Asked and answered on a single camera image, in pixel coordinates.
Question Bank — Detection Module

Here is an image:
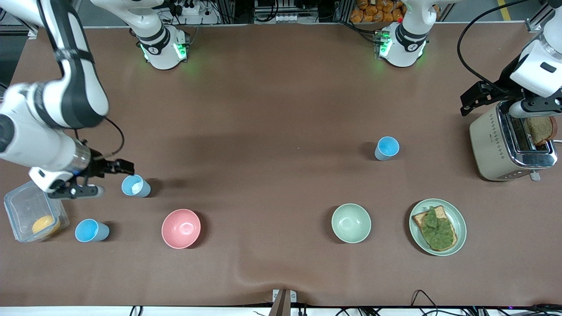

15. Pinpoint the cream and chrome toaster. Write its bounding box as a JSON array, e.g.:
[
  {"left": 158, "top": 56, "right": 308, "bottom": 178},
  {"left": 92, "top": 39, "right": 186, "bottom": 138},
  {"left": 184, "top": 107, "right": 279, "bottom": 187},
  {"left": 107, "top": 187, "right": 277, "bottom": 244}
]
[{"left": 469, "top": 102, "right": 562, "bottom": 182}]

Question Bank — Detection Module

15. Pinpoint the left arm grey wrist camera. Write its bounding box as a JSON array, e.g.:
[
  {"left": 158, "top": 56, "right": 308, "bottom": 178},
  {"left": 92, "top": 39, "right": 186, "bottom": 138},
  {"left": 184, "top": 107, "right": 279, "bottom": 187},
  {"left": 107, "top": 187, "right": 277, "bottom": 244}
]
[{"left": 508, "top": 97, "right": 562, "bottom": 119}]

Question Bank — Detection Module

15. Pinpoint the grey metal table clamp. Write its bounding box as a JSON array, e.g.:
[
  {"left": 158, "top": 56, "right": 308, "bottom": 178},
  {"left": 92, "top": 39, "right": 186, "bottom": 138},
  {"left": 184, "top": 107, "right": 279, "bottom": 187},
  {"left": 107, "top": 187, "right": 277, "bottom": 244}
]
[{"left": 272, "top": 289, "right": 297, "bottom": 316}]

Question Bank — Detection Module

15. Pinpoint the brown table mat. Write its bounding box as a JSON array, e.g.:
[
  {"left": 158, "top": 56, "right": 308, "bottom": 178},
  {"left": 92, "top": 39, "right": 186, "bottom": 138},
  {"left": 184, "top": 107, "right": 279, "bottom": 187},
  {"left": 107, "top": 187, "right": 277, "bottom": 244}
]
[{"left": 0, "top": 22, "right": 562, "bottom": 308}]

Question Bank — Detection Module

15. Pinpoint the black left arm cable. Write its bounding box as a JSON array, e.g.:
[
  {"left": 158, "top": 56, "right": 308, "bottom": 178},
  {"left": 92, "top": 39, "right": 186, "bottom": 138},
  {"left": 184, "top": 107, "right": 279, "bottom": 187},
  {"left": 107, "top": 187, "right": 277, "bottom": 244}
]
[{"left": 457, "top": 0, "right": 530, "bottom": 88}]

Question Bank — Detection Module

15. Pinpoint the pink bowl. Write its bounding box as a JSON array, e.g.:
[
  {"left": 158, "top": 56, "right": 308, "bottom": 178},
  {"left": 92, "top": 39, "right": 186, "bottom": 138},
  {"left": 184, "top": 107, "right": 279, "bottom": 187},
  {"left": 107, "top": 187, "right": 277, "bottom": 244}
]
[{"left": 161, "top": 208, "right": 202, "bottom": 250}]

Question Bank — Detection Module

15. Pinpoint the pale green plate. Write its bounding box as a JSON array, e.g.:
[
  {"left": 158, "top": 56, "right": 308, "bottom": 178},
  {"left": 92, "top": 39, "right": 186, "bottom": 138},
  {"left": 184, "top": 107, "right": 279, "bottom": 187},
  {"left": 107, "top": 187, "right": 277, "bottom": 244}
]
[{"left": 409, "top": 198, "right": 467, "bottom": 257}]

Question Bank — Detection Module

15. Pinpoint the clear plastic storage container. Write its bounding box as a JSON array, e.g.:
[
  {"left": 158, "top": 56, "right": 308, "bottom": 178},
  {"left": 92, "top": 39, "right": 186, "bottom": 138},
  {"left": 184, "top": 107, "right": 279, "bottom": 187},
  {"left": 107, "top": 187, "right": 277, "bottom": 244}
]
[{"left": 4, "top": 180, "right": 70, "bottom": 243}]

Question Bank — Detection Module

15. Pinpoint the pale green bowl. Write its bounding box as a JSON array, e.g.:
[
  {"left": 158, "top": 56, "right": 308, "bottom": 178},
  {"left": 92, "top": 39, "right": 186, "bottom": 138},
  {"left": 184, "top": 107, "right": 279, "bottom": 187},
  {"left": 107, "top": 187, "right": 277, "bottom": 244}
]
[{"left": 331, "top": 203, "right": 372, "bottom": 244}]

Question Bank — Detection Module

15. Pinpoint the aluminium frame rail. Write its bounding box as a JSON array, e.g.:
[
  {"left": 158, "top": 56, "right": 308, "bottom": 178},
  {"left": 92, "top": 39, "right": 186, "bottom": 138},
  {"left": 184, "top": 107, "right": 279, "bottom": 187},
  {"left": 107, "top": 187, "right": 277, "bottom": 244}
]
[
  {"left": 526, "top": 7, "right": 551, "bottom": 32},
  {"left": 0, "top": 9, "right": 40, "bottom": 36}
]

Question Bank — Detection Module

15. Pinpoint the orange round food item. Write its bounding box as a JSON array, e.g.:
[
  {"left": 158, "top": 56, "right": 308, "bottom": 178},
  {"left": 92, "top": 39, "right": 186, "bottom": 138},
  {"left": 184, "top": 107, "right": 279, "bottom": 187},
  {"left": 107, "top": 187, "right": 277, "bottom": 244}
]
[{"left": 32, "top": 215, "right": 61, "bottom": 236}]

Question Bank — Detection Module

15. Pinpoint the brown bread slice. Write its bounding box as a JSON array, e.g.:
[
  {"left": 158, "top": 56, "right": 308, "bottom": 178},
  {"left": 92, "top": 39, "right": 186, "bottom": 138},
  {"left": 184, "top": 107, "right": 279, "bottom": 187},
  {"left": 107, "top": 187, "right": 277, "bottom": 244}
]
[{"left": 525, "top": 116, "right": 558, "bottom": 147}]

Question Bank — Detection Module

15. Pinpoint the light blue plastic cup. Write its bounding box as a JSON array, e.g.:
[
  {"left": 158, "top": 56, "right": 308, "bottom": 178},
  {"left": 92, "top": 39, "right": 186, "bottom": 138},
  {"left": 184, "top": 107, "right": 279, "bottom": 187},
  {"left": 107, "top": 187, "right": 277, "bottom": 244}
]
[
  {"left": 121, "top": 174, "right": 151, "bottom": 198},
  {"left": 374, "top": 136, "right": 400, "bottom": 161},
  {"left": 75, "top": 219, "right": 110, "bottom": 243}
]

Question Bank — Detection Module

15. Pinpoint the thin black looped cable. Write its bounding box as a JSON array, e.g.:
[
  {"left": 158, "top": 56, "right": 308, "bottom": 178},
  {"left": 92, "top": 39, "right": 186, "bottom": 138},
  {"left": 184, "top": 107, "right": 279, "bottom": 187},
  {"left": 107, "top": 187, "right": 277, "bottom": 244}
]
[{"left": 411, "top": 290, "right": 439, "bottom": 314}]

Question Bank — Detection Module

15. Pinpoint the toast slice under lettuce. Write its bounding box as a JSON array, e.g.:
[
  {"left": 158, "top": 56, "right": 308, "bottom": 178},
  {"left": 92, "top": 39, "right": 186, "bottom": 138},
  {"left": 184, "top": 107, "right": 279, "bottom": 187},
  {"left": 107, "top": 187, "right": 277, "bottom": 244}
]
[{"left": 412, "top": 205, "right": 458, "bottom": 252}]

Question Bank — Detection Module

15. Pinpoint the green lettuce leaf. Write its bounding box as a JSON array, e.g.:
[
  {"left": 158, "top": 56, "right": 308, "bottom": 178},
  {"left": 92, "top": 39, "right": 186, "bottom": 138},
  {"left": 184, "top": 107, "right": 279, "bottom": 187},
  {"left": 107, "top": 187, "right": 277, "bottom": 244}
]
[{"left": 421, "top": 206, "right": 455, "bottom": 250}]

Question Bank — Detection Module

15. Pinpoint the bag of orange buns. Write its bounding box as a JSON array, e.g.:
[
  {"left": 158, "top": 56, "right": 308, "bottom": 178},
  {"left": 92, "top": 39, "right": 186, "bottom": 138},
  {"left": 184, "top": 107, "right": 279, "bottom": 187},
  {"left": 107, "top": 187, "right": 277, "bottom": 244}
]
[{"left": 350, "top": 0, "right": 407, "bottom": 23}]

